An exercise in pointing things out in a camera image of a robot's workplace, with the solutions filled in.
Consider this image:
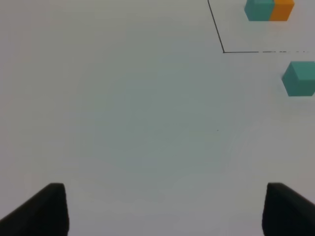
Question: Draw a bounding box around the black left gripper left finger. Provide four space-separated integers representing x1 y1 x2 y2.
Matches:
0 183 69 236

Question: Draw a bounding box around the template teal cube block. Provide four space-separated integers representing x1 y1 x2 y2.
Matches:
244 0 275 21

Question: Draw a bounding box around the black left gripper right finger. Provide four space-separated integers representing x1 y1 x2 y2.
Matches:
261 182 315 236

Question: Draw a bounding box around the template orange cube block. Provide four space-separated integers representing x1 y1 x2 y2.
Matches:
269 0 295 22

